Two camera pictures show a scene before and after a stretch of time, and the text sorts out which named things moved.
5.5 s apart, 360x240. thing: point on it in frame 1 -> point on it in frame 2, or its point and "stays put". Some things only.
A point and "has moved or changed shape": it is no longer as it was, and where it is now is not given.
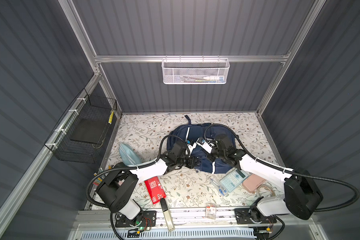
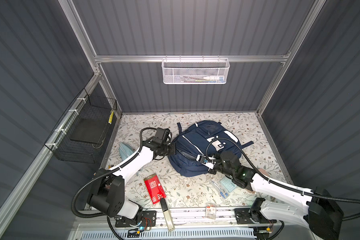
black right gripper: x=210 y=156 -> x=211 y=171
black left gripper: x=192 y=163 -> x=172 y=148
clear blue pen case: x=219 y=189 stays put
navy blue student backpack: x=211 y=143 has moved or changed shape
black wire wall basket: x=79 y=137 stays put
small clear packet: x=210 y=210 stays put
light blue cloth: x=127 y=156 stays put
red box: x=155 y=189 stays put
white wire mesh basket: x=195 y=71 stays put
